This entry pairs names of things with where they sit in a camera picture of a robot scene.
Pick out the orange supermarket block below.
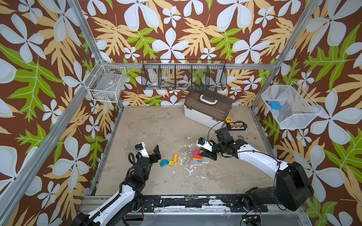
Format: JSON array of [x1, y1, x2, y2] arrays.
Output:
[[173, 153, 179, 163]]

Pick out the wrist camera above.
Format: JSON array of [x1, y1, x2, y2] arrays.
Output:
[[135, 142, 150, 159], [197, 137, 214, 152]]

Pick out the aluminium frame post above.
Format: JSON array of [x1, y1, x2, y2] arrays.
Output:
[[67, 1, 124, 111], [251, 0, 322, 110]]

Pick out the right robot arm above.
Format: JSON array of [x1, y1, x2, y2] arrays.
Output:
[[197, 128, 314, 211]]

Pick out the white wire basket right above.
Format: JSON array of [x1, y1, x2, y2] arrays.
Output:
[[262, 82, 322, 130]]

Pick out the aluminium frame post left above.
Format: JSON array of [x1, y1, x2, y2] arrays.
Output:
[[67, 1, 124, 111]]

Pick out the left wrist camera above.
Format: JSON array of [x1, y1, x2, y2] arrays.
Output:
[[135, 142, 150, 159]]

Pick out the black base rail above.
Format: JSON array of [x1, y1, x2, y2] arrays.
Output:
[[138, 194, 269, 213]]

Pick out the white toolbox brown lid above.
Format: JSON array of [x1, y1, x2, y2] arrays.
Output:
[[184, 89, 233, 130]]

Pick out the white wire basket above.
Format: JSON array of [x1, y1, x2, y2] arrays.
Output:
[[262, 82, 322, 130], [85, 64, 127, 103]]

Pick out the teal roof block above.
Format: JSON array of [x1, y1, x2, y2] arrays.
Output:
[[159, 160, 169, 167]]

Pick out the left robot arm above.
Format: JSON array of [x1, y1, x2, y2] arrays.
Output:
[[71, 143, 161, 226]]

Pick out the white wire basket left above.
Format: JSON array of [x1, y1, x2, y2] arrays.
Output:
[[85, 64, 127, 103]]

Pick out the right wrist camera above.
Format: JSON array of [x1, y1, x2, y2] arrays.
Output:
[[197, 137, 214, 152]]

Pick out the black wire basket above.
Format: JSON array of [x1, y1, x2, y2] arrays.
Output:
[[140, 59, 227, 91]]

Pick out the lime green cube block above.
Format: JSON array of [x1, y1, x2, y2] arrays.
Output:
[[168, 161, 175, 167]]

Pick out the aluminium frame post right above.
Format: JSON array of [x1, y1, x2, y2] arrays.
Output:
[[251, 0, 322, 110]]

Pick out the yellow tape measure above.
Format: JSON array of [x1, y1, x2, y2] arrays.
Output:
[[225, 116, 233, 123]]

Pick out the blue object in basket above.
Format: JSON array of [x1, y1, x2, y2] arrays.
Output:
[[269, 101, 282, 111]]

